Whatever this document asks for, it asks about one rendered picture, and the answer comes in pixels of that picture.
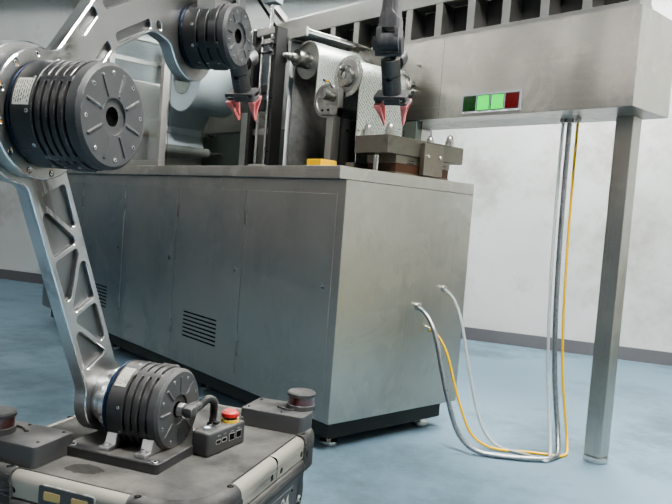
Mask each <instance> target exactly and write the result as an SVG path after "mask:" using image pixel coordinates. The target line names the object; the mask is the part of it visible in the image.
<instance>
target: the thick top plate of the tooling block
mask: <svg viewBox="0 0 672 504"><path fill-rule="evenodd" d="M422 143H427V144H432V145H438V146H443V147H444V155H443V162H445V163H450V165H462V161H463V150H464V149H463V148H458V147H452V146H447V145H442V144H437V143H432V142H427V141H422V140H417V139H412V138H406V137H401V136H396V135H391V134H379V135H358V136H355V149H354V153H358V154H364V155H374V153H378V154H398V155H404V156H410V157H416V158H420V156H421V144H422Z"/></svg>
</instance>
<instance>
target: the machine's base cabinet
mask: <svg viewBox="0 0 672 504"><path fill-rule="evenodd" d="M67 177H68V181H69V185H70V188H71V192H72V196H73V200H74V204H75V208H76V212H77V215H78V219H79V223H80V227H81V231H82V235H83V239H84V242H85V246H86V250H87V254H88V258H89V262H90V266H91V269H92V273H93V277H94V281H95V285H96V289H97V293H98V296H99V300H100V304H101V308H102V312H103V316H104V320H105V323H106V327H107V331H108V335H109V339H110V343H112V344H114V345H116V346H113V347H112V349H113V350H124V349H125V350H127V351H130V352H132V353H134V354H136V355H139V356H141V357H143V358H145V359H148V360H150V361H152V362H156V363H161V364H163V363H168V364H174V365H179V366H180V367H181V368H185V369H188V370H189V371H191V372H192V374H193V375H194V377H195V379H196V381H197V382H200V383H202V384H204V385H201V386H200V389H201V390H202V391H214V390H218V391H220V392H222V393H224V394H227V395H229V396H231V397H233V398H236V399H238V400H240V401H242V402H245V403H247V404H248V403H250V402H252V401H254V400H256V399H258V398H261V397H263V398H269V399H274V400H280V401H286V402H287V401H288V394H287V392H288V390H289V389H292V388H307V389H311V390H314V391H315V392H316V397H315V400H314V403H315V410H313V417H312V427H311V428H312V429H313V432H314V434H317V435H319V436H321V437H322V438H320V439H319V444H320V445H322V446H326V447H333V446H336V445H337V439H335V438H336V437H341V436H346V435H350V434H355V433H360V432H365V431H369V430H374V429H379V428H384V427H388V426H393V425H398V424H403V423H407V422H411V424H412V425H415V426H426V425H427V421H426V420H425V419H426V418H431V417H436V416H439V409H440V403H445V402H446V400H445V396H444V391H443V386H442V381H441V376H440V371H439V365H438V359H437V354H436V348H435V342H434V338H433V334H432V332H428V331H427V326H430V325H429V323H428V321H427V319H426V318H425V316H424V315H423V314H422V313H421V312H420V311H416V310H415V309H414V305H415V303H417V302H419V303H422V306H423V308H424V309H425V310H426V311H427V312H428V314H429V315H430V317H431V318H432V320H433V323H434V325H435V328H436V331H437V334H438V335H439V336H440V337H441V339H442V341H443V342H444V344H445V346H446V349H447V351H448V354H449V357H450V361H451V365H452V370H453V374H454V379H455V383H456V387H457V376H458V365H459V353H460V342H461V331H462V330H461V324H460V320H459V316H458V312H457V309H456V307H455V304H454V302H453V300H452V299H451V297H450V296H449V295H448V294H447V293H446V292H442V291H441V286H442V285H444V286H447V288H448V291H449V292H451V293H452V295H453V296H454V298H455V299H456V301H457V304H458V306H459V309H460V312H461V315H462V319H463V308H464V296H465V285H466V274H467V262H468V251H469V239H470V228H471V217H472V205H473V195H466V194H458V193H450V192H442V191H434V190H426V189H418V188H410V187H402V186H394V185H386V184H378V183H370V182H362V181H354V180H343V179H295V178H247V177H199V176H151V175H103V174H67Z"/></svg>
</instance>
